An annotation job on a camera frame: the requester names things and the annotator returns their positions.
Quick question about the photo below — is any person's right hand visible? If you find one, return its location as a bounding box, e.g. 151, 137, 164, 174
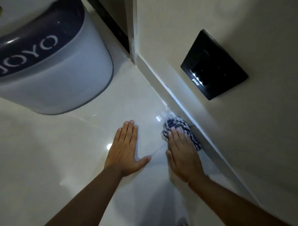
166, 127, 206, 184

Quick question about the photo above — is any person's left hand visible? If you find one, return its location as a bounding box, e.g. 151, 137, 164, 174
103, 120, 152, 178

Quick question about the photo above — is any blue white striped cloth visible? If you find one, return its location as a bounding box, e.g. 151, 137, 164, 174
162, 117, 202, 152

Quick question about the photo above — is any person's left forearm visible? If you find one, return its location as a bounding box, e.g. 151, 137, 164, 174
44, 166, 124, 226

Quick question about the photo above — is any person's right forearm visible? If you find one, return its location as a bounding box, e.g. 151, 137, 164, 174
188, 175, 291, 226

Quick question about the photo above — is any white skirting board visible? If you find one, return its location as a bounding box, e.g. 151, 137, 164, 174
135, 55, 263, 205

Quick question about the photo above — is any white bin with navy lid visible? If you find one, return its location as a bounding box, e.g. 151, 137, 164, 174
0, 0, 114, 115

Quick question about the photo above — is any black wall switch plate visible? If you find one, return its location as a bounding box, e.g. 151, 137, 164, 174
180, 29, 249, 101

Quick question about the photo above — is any dark door frame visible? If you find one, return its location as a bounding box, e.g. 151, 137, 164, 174
87, 0, 135, 66

